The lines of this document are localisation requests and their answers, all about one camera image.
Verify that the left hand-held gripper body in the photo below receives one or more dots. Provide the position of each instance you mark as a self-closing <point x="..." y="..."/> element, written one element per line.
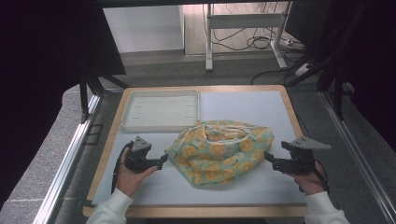
<point x="139" y="155"/>

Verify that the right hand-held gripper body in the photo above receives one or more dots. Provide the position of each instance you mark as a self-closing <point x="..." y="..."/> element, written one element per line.
<point x="300" y="157"/>

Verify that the person's right hand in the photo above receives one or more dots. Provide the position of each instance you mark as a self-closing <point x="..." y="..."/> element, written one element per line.
<point x="308" y="182"/>

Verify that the person's left hand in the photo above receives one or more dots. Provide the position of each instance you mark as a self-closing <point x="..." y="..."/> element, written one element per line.
<point x="129" y="180"/>

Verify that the white plastic tray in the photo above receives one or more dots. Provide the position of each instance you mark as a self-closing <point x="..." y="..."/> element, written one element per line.
<point x="160" y="110"/>

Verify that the white table mat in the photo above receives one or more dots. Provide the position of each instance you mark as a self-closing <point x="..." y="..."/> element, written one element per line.
<point x="243" y="109"/>

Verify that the black metal stand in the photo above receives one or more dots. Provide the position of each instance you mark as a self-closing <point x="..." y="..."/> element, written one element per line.
<point x="337" y="90"/>

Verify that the black tripod stand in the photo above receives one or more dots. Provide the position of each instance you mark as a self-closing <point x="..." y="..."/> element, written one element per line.
<point x="93" y="84"/>

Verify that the white power strip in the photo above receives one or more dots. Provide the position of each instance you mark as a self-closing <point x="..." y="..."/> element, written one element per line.
<point x="302" y="70"/>

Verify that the dark curtain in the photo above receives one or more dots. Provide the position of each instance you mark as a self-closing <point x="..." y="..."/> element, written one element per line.
<point x="370" y="62"/>
<point x="40" y="77"/>

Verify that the aluminium rail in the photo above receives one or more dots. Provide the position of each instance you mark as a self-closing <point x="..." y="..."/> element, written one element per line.
<point x="68" y="155"/>
<point x="358" y="149"/>

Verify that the white metal desk frame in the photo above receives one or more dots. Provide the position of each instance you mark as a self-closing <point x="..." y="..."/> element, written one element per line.
<point x="246" y="21"/>

